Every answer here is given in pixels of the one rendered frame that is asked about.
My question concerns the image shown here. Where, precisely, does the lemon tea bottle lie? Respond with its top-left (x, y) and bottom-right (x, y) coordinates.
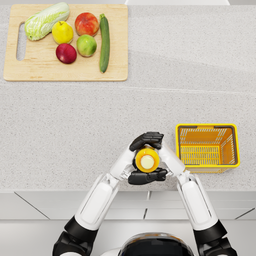
top-left (134, 147), bottom-right (162, 174)

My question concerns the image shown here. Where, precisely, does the yellow slatted basket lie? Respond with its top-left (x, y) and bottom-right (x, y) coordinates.
top-left (175, 123), bottom-right (241, 174)

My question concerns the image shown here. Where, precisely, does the dark round robot body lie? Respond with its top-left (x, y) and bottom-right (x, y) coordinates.
top-left (118, 232), bottom-right (196, 256)

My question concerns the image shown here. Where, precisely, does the white counter cabinet front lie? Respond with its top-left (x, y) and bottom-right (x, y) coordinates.
top-left (0, 190), bottom-right (256, 221)

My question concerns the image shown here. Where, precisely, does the green cucumber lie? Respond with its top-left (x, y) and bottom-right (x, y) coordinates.
top-left (99, 13), bottom-right (111, 74)

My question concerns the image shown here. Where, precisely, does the wooden cutting board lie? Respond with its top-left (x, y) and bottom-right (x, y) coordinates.
top-left (3, 3), bottom-right (129, 82)

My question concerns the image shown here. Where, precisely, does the dark red plum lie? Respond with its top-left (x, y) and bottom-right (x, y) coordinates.
top-left (55, 43), bottom-right (78, 65)

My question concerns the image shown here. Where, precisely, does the green apple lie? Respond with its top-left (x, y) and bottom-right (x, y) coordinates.
top-left (76, 34), bottom-right (98, 58)

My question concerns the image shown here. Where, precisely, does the red peach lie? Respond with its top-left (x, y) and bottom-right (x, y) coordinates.
top-left (74, 11), bottom-right (100, 37)

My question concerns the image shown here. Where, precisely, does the yellow pear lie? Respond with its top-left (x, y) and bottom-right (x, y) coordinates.
top-left (51, 20), bottom-right (75, 45)

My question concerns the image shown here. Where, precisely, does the white background panel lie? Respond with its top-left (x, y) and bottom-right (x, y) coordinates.
top-left (124, 0), bottom-right (231, 6)

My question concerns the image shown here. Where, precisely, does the napa cabbage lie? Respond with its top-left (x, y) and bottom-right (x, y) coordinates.
top-left (24, 1), bottom-right (71, 42)

